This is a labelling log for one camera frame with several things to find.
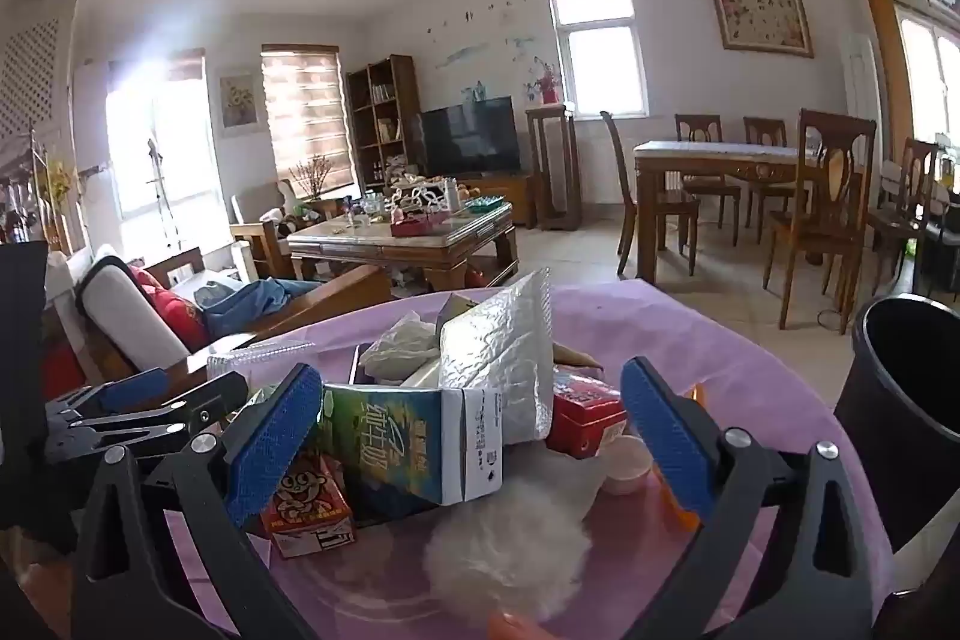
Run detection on white framed window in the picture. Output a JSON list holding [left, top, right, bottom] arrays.
[[547, 0, 650, 119]]

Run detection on wooden doorway frame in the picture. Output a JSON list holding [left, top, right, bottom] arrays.
[[861, 0, 932, 148]]

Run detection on small white cup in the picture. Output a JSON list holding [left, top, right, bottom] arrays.
[[596, 434, 655, 497]]

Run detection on white standing air conditioner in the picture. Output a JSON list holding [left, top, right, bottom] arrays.
[[843, 32, 883, 148]]

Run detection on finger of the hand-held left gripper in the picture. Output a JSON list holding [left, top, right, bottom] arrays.
[[45, 367, 172, 429], [45, 374, 250, 467]]

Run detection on glass balcony door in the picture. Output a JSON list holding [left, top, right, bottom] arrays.
[[105, 47, 227, 268]]

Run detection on brown paper scrap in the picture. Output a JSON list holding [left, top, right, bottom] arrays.
[[553, 342, 605, 372]]

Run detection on tall wooden plant stand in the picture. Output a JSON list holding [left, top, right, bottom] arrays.
[[525, 104, 583, 232]]

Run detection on bare branches in vase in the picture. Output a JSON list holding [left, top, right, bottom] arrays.
[[289, 156, 336, 204]]

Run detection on wooden sofa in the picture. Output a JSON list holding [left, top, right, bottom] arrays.
[[45, 246, 392, 386]]

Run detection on red tin box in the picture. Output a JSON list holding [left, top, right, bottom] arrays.
[[546, 366, 629, 459]]

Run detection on silver foil bag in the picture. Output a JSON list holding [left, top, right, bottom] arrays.
[[439, 269, 557, 447]]

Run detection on striped window blind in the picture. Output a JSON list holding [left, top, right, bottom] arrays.
[[261, 44, 356, 193]]

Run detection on red cartoon drink carton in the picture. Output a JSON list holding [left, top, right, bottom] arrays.
[[259, 445, 358, 560]]

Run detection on wooden dining table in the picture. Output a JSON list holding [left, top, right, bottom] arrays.
[[634, 140, 865, 286]]

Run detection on person's right hand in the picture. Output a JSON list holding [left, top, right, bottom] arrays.
[[487, 612, 557, 640]]

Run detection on wooden dining chair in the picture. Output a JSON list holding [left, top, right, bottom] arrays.
[[673, 113, 743, 230], [866, 137, 940, 298], [600, 111, 701, 278], [742, 116, 800, 245]]

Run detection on crumpled white plastic wrap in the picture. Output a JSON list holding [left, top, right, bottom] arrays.
[[358, 312, 443, 384]]

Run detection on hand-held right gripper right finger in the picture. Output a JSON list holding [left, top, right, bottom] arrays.
[[621, 355, 893, 640]]

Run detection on red cushion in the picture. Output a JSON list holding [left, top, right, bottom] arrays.
[[127, 265, 212, 353]]

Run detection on black television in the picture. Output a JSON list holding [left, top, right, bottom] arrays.
[[416, 96, 523, 178]]

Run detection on yellow artificial flowers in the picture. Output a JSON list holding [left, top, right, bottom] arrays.
[[41, 149, 77, 208]]

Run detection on wooden chair with oval back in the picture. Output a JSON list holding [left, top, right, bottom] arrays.
[[763, 109, 878, 336]]

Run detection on black trash bin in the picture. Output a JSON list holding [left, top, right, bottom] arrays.
[[834, 293, 960, 555]]

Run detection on blue denim cloth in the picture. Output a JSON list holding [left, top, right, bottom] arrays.
[[193, 278, 325, 339]]

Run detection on framed floral picture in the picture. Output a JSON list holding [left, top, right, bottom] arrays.
[[709, 0, 816, 61]]

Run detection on wooden coffee table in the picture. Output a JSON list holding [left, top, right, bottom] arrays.
[[287, 201, 520, 298]]

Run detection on red vase with flowers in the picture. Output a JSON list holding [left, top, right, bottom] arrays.
[[532, 56, 565, 106]]

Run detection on white fluffy cotton wad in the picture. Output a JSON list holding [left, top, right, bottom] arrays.
[[422, 441, 610, 627]]

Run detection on clear plastic container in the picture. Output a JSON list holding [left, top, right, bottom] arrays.
[[205, 340, 317, 380]]

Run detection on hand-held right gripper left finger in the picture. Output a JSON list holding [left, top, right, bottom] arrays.
[[71, 362, 325, 640]]

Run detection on pink tissue box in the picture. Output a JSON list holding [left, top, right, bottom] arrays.
[[390, 212, 452, 238]]

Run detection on yellow flower painting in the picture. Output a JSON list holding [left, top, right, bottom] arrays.
[[217, 68, 264, 139]]

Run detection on wooden television stand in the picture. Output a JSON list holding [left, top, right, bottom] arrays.
[[450, 171, 538, 229]]

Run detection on wooden armchair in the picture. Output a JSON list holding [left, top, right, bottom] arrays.
[[229, 181, 302, 278]]

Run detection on green milk carton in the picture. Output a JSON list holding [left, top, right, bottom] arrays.
[[321, 383, 505, 522]]

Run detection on white sofa cushion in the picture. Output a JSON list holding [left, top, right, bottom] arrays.
[[75, 254, 194, 372]]

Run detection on wooden bookshelf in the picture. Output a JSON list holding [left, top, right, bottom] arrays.
[[344, 55, 423, 193]]

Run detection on white lattice panel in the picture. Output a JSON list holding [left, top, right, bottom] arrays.
[[0, 17, 62, 140]]

